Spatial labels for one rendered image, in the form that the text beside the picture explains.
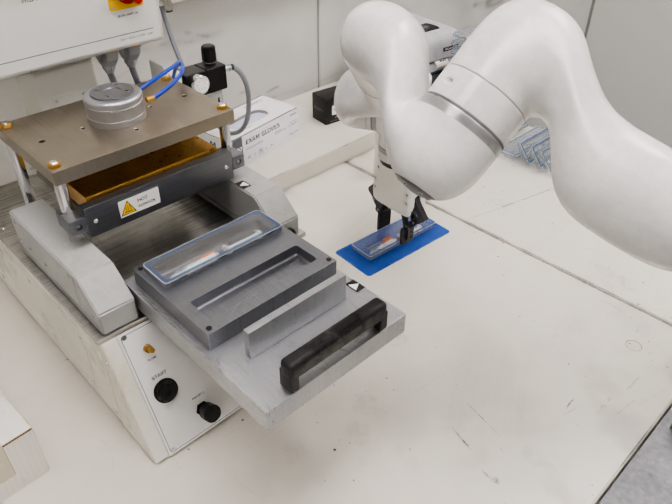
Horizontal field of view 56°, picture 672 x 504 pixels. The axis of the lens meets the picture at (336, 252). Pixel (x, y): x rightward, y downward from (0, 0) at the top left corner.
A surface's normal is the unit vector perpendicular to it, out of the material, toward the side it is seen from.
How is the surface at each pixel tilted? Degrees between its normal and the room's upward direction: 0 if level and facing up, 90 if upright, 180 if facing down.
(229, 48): 90
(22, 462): 91
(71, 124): 0
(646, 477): 0
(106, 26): 90
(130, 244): 0
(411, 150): 64
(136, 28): 90
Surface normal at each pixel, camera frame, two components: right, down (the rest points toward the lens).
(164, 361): 0.63, 0.06
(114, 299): 0.46, -0.33
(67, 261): 0.01, -0.80
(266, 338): 0.70, 0.44
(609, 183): -0.54, 0.09
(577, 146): -0.72, -0.03
